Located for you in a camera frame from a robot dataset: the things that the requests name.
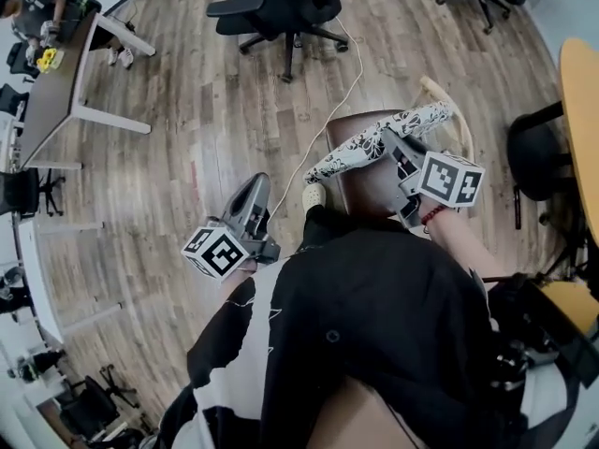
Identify person's black white clothing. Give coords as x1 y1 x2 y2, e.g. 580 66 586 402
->
158 203 533 449

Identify white floor cable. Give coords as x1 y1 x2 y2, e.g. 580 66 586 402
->
269 16 365 219

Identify yellow round table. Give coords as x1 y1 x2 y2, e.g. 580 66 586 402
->
537 37 599 339

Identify person's beige shoe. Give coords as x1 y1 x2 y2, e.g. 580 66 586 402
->
301 183 328 214

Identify dark desk white legs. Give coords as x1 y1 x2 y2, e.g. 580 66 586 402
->
20 10 156 171

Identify red bead bracelet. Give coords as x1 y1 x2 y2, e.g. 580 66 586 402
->
420 203 448 227

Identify person's left forearm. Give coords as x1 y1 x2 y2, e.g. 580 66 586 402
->
217 258 259 299

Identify brown seat wooden chair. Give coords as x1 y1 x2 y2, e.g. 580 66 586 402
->
325 75 476 231

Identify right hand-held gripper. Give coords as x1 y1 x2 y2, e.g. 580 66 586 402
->
382 128 486 229

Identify person's right forearm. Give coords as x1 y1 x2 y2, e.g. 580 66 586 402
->
418 201 512 282

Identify white long desk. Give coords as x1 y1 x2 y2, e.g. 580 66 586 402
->
11 211 125 348

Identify black gear pack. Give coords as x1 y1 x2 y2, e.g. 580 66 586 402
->
484 271 599 392

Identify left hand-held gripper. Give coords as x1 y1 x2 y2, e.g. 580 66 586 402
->
181 172 282 282

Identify yellow object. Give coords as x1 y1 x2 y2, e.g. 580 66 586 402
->
36 47 65 75

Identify black white floral cushion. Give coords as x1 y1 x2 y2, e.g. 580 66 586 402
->
303 100 454 186

